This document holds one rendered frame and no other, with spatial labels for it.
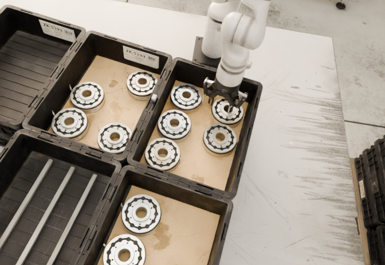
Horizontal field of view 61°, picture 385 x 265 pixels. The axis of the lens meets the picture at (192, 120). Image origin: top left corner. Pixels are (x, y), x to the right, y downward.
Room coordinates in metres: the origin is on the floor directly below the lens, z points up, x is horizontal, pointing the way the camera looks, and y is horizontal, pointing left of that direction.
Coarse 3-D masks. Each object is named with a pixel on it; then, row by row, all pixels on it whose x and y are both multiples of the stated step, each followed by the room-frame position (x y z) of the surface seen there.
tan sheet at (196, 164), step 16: (176, 80) 0.71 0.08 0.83; (208, 96) 0.67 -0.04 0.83; (208, 112) 0.60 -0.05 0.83; (192, 128) 0.53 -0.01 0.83; (240, 128) 0.56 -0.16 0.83; (176, 144) 0.46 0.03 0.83; (192, 144) 0.48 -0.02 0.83; (144, 160) 0.39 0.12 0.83; (192, 160) 0.42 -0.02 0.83; (208, 160) 0.43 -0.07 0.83; (224, 160) 0.44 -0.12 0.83; (192, 176) 0.37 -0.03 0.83; (208, 176) 0.38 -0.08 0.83; (224, 176) 0.39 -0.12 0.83
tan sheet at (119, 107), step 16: (96, 64) 0.71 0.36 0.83; (112, 64) 0.72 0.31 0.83; (96, 80) 0.64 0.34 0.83; (112, 80) 0.65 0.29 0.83; (112, 96) 0.59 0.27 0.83; (128, 96) 0.60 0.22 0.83; (96, 112) 0.52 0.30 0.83; (112, 112) 0.53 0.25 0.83; (128, 112) 0.54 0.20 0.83; (96, 128) 0.46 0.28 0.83; (96, 144) 0.41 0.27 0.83
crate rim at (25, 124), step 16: (96, 32) 0.76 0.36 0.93; (80, 48) 0.68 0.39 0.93; (144, 48) 0.73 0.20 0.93; (64, 64) 0.60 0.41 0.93; (160, 80) 0.62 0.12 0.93; (32, 112) 0.42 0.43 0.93; (144, 112) 0.49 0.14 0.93; (32, 128) 0.37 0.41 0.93; (80, 144) 0.36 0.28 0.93; (128, 144) 0.38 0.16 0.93
